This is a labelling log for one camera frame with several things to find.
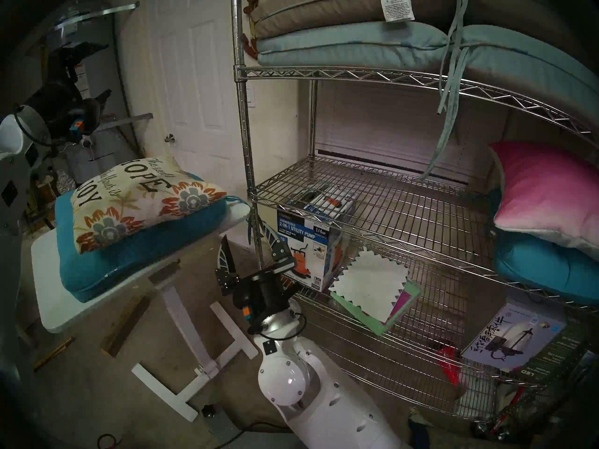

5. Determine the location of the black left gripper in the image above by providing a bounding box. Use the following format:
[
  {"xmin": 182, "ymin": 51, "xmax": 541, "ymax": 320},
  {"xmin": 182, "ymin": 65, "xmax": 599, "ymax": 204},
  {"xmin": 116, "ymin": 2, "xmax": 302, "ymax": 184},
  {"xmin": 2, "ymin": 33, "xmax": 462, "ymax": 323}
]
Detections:
[{"xmin": 22, "ymin": 42, "xmax": 113, "ymax": 143}]

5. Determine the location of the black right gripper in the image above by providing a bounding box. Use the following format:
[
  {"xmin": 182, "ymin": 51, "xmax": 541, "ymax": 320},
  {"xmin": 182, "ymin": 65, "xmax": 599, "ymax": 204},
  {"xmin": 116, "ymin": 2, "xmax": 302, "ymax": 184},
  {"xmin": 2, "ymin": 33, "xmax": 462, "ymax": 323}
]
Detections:
[{"xmin": 215, "ymin": 235, "xmax": 305, "ymax": 334}]

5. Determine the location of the floral HOPE JOY throw cushion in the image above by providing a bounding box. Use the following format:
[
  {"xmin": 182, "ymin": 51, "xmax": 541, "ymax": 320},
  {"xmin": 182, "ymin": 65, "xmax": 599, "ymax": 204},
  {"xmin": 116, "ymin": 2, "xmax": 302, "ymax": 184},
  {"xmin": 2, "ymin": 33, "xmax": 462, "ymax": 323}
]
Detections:
[{"xmin": 70, "ymin": 156, "xmax": 228, "ymax": 254}]

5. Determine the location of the teal tufted seat cushion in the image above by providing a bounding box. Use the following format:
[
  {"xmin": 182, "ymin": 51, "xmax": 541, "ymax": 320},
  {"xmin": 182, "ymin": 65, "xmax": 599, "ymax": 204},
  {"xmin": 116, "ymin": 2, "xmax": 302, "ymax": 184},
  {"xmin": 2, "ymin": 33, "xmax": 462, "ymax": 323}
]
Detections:
[{"xmin": 55, "ymin": 172, "xmax": 251, "ymax": 304}]

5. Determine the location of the light blue bench cushion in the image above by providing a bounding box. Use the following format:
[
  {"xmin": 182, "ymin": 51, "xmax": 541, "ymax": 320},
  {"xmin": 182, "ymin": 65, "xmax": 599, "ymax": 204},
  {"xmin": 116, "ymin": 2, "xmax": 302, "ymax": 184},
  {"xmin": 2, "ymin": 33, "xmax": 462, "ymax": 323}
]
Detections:
[{"xmin": 256, "ymin": 22, "xmax": 599, "ymax": 126}]

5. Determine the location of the tan bench cushion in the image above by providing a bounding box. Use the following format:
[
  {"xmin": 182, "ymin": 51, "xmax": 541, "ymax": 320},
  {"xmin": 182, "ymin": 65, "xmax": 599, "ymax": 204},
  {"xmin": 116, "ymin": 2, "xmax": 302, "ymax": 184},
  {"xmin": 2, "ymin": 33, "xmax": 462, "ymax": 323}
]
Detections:
[{"xmin": 248, "ymin": 0, "xmax": 599, "ymax": 56}]

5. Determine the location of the teal plain cushion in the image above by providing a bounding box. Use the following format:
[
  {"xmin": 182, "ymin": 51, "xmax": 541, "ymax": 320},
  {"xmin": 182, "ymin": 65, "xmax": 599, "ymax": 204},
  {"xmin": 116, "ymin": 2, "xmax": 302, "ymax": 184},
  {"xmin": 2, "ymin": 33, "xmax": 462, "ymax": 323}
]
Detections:
[{"xmin": 491, "ymin": 186, "xmax": 599, "ymax": 306}]

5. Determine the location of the utility pump cardboard box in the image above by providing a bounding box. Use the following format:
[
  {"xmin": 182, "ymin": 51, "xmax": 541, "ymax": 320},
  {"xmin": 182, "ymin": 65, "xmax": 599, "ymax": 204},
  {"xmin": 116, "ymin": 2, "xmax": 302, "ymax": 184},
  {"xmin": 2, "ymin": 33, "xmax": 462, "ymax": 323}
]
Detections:
[{"xmin": 276, "ymin": 181, "xmax": 358, "ymax": 292}]

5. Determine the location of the grey water heater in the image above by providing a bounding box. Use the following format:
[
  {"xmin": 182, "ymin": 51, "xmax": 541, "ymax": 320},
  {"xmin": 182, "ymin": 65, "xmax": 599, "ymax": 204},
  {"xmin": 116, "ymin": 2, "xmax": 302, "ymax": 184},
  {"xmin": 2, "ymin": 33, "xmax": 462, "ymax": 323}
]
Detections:
[{"xmin": 44, "ymin": 4, "xmax": 141, "ymax": 184}]

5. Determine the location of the white panel door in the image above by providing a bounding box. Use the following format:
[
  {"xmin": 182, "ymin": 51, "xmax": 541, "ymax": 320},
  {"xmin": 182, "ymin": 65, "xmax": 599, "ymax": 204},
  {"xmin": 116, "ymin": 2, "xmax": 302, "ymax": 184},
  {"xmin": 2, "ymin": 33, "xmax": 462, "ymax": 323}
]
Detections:
[{"xmin": 145, "ymin": 0, "xmax": 244, "ymax": 187}]

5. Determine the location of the white zigzag-edged paper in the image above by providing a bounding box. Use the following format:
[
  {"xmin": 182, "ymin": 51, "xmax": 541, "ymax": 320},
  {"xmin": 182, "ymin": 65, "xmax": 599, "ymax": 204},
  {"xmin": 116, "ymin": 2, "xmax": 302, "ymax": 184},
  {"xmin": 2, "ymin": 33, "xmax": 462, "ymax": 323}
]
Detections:
[{"xmin": 329, "ymin": 247, "xmax": 411, "ymax": 323}]

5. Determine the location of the green paper sheet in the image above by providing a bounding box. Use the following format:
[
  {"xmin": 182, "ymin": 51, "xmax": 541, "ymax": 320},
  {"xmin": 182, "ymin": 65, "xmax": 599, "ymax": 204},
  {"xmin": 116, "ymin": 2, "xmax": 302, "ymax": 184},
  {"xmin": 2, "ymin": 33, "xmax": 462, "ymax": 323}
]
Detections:
[{"xmin": 330, "ymin": 280, "xmax": 422, "ymax": 336}]

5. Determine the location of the wooden plank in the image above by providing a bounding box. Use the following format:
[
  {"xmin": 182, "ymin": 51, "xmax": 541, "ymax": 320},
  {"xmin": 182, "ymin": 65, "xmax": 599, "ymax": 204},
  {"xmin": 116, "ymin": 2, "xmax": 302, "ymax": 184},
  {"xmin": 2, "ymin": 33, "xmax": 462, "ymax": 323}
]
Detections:
[{"xmin": 101, "ymin": 294, "xmax": 151, "ymax": 358}]

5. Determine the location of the magenta paper sheet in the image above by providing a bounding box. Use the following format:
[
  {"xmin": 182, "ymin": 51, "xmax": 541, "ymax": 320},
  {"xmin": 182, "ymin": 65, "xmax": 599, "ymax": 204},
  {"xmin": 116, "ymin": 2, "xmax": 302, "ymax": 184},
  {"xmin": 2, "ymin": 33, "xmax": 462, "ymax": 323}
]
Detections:
[{"xmin": 386, "ymin": 294, "xmax": 412, "ymax": 325}]

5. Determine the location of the white overbed table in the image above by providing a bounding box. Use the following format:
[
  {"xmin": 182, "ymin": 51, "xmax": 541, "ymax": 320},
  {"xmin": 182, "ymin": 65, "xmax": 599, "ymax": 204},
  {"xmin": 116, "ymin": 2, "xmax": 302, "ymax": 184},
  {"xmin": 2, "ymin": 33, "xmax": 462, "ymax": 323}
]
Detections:
[{"xmin": 30, "ymin": 198, "xmax": 259, "ymax": 423}]

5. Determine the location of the red plastic item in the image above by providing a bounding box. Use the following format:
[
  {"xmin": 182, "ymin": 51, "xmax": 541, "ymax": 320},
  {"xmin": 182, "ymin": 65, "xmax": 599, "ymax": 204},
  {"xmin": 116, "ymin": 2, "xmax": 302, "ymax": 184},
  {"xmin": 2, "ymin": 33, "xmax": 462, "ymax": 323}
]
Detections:
[{"xmin": 435, "ymin": 343, "xmax": 461, "ymax": 385}]

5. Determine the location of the thin wooden stick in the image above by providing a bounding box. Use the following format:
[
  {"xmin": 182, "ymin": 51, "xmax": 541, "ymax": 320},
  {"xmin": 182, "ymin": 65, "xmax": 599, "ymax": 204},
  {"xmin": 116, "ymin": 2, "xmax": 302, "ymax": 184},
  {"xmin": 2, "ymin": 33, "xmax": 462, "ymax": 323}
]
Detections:
[{"xmin": 34, "ymin": 337, "xmax": 75, "ymax": 371}]

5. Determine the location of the dark blue rag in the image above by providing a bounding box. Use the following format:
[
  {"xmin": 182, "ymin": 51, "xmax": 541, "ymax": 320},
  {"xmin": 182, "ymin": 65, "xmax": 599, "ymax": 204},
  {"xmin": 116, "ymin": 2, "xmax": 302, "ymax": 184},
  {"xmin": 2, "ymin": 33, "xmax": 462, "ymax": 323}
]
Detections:
[{"xmin": 407, "ymin": 408, "xmax": 431, "ymax": 449}]

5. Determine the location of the LED lamp box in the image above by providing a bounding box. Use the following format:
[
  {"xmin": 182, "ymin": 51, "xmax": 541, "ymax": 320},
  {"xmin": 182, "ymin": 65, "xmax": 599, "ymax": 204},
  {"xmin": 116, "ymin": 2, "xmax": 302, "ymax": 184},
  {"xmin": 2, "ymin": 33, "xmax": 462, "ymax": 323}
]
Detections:
[{"xmin": 461, "ymin": 303, "xmax": 595, "ymax": 376}]

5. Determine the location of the white care label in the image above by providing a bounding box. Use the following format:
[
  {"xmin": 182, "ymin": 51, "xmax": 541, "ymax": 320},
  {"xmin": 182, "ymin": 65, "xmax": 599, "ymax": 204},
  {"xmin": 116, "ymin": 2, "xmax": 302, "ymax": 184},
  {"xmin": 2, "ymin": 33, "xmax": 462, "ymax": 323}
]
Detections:
[{"xmin": 379, "ymin": 0, "xmax": 416, "ymax": 23}]

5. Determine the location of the pink throw pillow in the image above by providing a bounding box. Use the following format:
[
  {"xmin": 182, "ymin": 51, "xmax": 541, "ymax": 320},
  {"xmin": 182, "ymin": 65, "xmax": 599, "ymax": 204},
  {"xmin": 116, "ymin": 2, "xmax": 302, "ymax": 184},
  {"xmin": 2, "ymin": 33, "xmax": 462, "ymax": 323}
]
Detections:
[{"xmin": 489, "ymin": 141, "xmax": 599, "ymax": 261}]

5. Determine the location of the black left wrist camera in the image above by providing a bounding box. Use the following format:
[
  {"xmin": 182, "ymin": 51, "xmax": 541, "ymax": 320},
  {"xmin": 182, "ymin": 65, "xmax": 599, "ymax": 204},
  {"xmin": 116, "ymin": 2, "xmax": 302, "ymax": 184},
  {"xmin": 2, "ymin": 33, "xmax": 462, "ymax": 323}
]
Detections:
[{"xmin": 47, "ymin": 45, "xmax": 80, "ymax": 85}]

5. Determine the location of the metal heater strap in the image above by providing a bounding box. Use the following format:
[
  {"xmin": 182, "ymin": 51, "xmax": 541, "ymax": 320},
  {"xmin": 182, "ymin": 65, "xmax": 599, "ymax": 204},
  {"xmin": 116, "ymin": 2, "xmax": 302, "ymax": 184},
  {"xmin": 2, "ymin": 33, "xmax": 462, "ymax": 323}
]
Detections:
[
  {"xmin": 94, "ymin": 113, "xmax": 154, "ymax": 133},
  {"xmin": 51, "ymin": 1, "xmax": 140, "ymax": 32}
]

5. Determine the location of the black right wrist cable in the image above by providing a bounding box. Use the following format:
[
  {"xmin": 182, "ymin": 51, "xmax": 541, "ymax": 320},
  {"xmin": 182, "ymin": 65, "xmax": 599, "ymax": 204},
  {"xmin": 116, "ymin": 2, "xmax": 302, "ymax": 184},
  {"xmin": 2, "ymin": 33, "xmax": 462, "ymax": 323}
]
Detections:
[{"xmin": 248, "ymin": 312, "xmax": 307, "ymax": 342}]

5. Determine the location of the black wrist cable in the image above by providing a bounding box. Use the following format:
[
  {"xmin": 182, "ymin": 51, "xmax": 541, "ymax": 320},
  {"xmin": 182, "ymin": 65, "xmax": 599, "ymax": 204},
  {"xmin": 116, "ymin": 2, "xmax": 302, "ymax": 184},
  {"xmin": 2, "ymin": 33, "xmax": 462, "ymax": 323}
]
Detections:
[
  {"xmin": 248, "ymin": 312, "xmax": 307, "ymax": 342},
  {"xmin": 14, "ymin": 106, "xmax": 61, "ymax": 147}
]

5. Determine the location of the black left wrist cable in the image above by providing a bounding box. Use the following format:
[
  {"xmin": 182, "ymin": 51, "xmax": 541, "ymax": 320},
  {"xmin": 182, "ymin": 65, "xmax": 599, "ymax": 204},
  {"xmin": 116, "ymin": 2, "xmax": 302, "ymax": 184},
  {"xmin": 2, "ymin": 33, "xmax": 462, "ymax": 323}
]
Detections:
[{"xmin": 14, "ymin": 106, "xmax": 61, "ymax": 147}]

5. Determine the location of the chrome wire shelving rack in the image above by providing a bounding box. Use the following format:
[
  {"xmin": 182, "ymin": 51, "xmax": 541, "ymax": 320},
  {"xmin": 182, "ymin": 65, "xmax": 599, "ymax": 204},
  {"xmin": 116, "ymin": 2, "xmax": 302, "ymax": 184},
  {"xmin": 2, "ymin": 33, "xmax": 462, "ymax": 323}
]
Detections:
[{"xmin": 231, "ymin": 0, "xmax": 599, "ymax": 423}]

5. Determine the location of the wooden anchor wall decoration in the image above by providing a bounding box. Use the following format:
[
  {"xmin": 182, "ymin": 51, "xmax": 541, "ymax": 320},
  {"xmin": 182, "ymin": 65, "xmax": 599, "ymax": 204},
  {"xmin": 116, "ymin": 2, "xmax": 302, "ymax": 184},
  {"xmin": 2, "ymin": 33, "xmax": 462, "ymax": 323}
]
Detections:
[{"xmin": 241, "ymin": 0, "xmax": 259, "ymax": 60}]

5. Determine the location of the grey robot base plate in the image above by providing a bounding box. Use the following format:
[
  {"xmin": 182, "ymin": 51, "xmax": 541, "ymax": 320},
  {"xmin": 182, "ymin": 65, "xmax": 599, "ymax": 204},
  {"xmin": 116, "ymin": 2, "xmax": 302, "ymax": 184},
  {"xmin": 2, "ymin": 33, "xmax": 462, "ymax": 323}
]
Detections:
[{"xmin": 204, "ymin": 406, "xmax": 300, "ymax": 449}]

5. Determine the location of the light blue tie strap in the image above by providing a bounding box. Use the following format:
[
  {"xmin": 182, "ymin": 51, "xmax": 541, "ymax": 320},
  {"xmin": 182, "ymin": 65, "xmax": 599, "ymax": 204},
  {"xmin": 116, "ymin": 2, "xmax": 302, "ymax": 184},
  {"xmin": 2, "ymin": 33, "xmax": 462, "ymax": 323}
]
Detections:
[{"xmin": 419, "ymin": 0, "xmax": 471, "ymax": 180}]

